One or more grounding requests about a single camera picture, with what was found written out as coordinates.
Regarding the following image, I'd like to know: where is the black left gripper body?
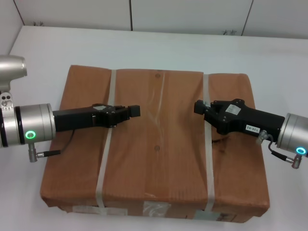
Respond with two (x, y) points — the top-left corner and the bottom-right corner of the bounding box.
(53, 103), (119, 132)

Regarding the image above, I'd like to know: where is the white plastic packing strap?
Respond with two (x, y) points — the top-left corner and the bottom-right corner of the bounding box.
(95, 69), (118, 208)
(203, 74), (216, 212)

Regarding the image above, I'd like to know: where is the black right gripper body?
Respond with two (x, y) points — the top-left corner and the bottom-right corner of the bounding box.
(204, 98), (286, 140)

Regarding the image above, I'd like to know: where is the left gripper cable with connectors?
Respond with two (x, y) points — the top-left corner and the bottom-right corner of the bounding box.
(28, 131), (75, 163)

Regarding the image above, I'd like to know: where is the brown cardboard box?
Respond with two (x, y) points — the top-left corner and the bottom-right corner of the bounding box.
(39, 64), (270, 223)

